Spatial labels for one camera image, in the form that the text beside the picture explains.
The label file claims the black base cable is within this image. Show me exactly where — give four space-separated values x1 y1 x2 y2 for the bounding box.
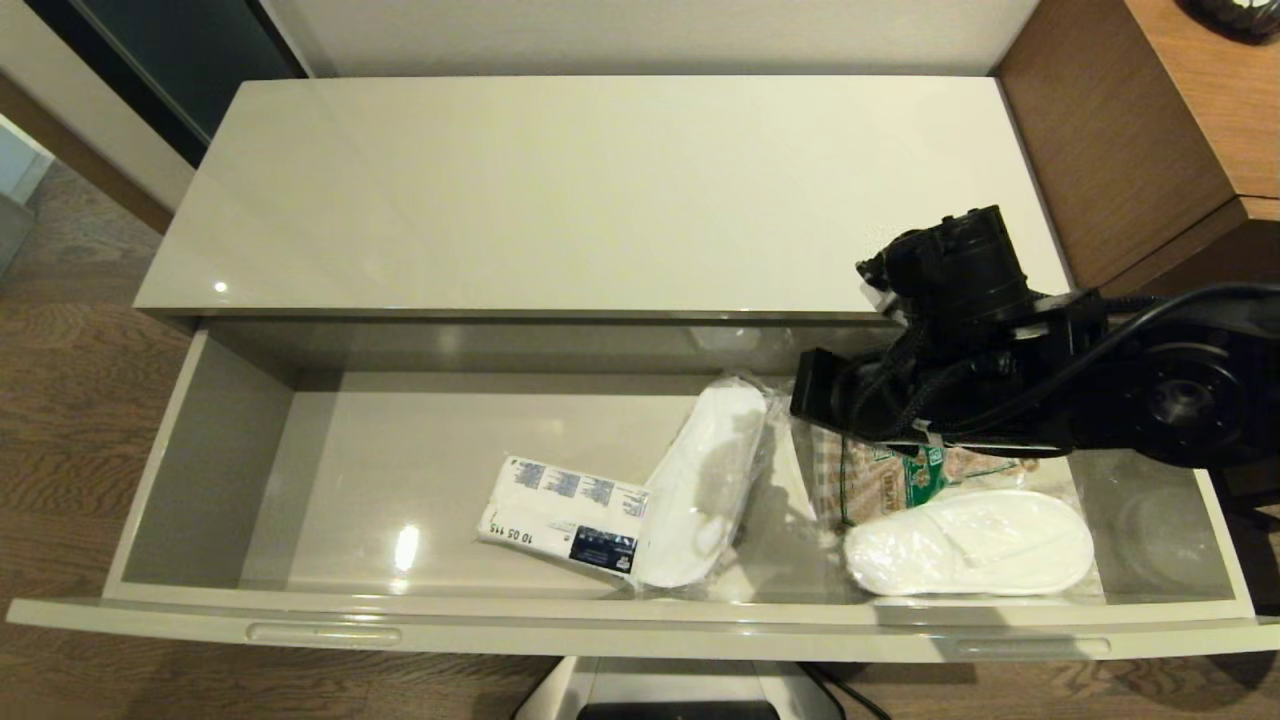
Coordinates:
800 664 887 720

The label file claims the white tissue pack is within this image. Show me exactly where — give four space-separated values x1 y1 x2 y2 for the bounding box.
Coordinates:
476 455 651 579

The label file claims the green brown snack bag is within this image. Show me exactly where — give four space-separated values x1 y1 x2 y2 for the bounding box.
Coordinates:
805 420 1043 533

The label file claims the white bagged slipper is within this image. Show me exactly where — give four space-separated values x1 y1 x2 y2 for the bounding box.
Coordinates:
842 487 1099 601
628 373 773 595

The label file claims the brown wooden cabinet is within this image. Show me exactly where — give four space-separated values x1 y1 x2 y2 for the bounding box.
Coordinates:
995 0 1280 329

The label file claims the beige glossy cabinet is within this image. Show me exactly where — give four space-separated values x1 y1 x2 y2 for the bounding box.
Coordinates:
133 75 1206 381

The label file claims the pale blue white furniture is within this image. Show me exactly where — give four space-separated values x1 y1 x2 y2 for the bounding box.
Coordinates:
0 115 54 276

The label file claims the dark glass door panel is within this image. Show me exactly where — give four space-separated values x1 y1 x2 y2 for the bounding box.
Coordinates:
20 0 307 169

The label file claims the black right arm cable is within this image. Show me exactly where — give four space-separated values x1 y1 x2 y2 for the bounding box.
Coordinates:
845 282 1280 446

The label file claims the dark decorative bowl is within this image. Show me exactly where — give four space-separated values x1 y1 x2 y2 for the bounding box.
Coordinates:
1178 0 1280 47

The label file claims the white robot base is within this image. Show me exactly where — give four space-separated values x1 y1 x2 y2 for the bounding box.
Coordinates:
514 656 847 720

